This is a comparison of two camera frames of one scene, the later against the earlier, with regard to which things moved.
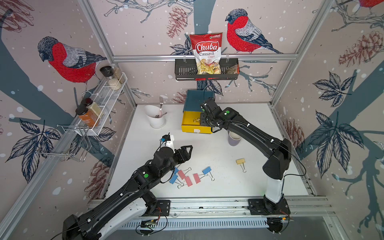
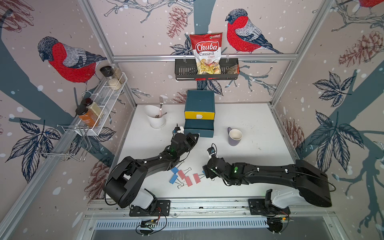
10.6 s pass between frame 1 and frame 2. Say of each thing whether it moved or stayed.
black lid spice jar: stayed
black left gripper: moved
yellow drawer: moved
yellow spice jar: stayed
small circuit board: stayed
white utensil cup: stayed
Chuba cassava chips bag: stayed
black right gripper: moved
